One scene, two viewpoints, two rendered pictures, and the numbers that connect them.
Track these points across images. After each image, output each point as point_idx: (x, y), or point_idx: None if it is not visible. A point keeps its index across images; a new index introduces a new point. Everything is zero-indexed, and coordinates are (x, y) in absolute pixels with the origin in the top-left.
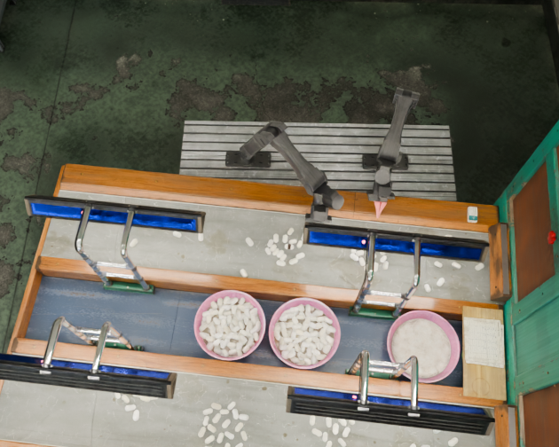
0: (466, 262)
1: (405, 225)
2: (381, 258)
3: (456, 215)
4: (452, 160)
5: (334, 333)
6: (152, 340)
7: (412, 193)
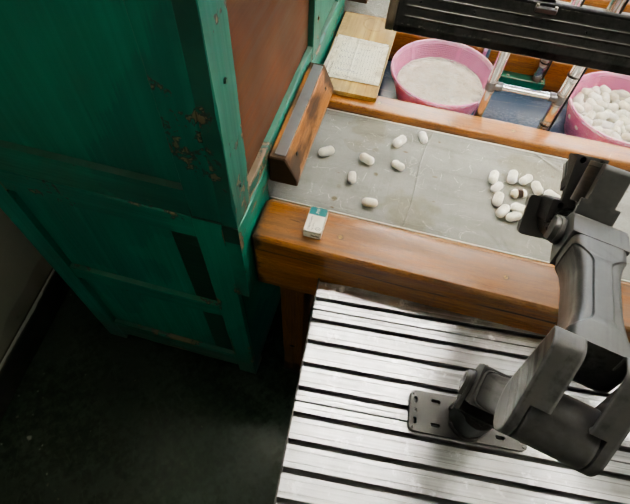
0: (345, 165)
1: (449, 238)
2: (502, 186)
3: (346, 231)
4: (296, 401)
5: (568, 113)
6: None
7: (408, 330)
